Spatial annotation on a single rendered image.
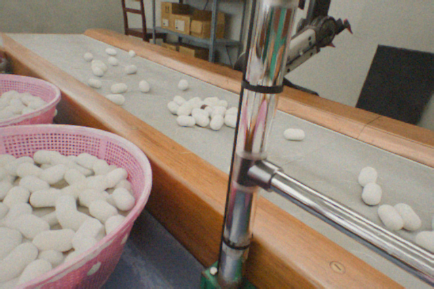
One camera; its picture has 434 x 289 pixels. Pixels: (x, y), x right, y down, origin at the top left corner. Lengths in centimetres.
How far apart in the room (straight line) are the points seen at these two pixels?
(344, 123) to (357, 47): 203
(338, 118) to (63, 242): 49
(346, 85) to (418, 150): 211
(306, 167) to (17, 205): 35
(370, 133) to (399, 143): 5
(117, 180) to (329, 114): 42
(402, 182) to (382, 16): 215
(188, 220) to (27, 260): 15
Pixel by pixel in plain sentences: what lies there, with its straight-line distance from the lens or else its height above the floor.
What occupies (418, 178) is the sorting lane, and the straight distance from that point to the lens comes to 51.
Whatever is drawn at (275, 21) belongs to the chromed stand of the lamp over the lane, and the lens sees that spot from 17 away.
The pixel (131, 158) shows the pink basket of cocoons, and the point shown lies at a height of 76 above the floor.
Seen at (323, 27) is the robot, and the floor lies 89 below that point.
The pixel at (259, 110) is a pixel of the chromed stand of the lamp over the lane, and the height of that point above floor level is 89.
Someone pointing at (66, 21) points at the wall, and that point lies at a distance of 509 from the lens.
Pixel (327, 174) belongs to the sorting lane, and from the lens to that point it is 43.
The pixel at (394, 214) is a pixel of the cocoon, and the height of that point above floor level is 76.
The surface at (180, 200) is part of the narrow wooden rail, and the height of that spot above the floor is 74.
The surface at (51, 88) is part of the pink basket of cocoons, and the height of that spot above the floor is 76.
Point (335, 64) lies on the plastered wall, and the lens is 268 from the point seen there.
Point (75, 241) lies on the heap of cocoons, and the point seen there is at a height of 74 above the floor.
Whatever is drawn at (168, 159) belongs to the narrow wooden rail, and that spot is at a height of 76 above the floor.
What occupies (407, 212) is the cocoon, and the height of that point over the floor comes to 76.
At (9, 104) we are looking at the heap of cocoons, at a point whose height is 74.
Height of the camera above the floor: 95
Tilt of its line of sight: 27 degrees down
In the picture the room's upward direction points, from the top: 6 degrees clockwise
